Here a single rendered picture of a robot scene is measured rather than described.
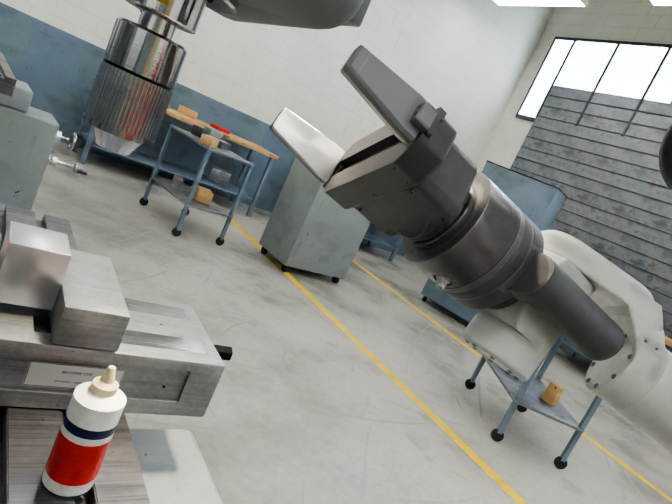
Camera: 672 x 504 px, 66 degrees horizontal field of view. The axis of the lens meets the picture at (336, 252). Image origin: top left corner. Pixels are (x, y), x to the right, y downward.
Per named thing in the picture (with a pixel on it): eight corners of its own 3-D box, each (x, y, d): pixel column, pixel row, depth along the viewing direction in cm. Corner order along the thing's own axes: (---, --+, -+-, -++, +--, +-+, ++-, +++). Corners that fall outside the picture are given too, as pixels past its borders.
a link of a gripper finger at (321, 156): (268, 131, 38) (328, 183, 41) (289, 101, 40) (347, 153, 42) (260, 137, 40) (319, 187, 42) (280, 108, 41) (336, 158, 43)
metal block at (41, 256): (49, 284, 55) (67, 233, 54) (52, 310, 50) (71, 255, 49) (-8, 274, 52) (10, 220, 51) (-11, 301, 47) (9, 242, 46)
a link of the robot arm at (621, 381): (532, 232, 48) (656, 321, 46) (474, 308, 48) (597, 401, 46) (556, 220, 42) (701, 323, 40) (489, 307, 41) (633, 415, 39)
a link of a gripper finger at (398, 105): (358, 42, 31) (426, 111, 34) (334, 78, 30) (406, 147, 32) (373, 29, 30) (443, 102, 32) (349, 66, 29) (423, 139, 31)
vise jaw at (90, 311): (99, 286, 62) (110, 257, 61) (118, 352, 50) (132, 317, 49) (44, 276, 58) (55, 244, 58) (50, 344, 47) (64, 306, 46)
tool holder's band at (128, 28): (181, 62, 32) (187, 47, 32) (105, 26, 31) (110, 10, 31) (185, 66, 37) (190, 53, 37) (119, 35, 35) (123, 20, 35)
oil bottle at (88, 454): (90, 462, 45) (133, 355, 43) (96, 497, 42) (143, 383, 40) (39, 463, 43) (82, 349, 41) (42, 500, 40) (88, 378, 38)
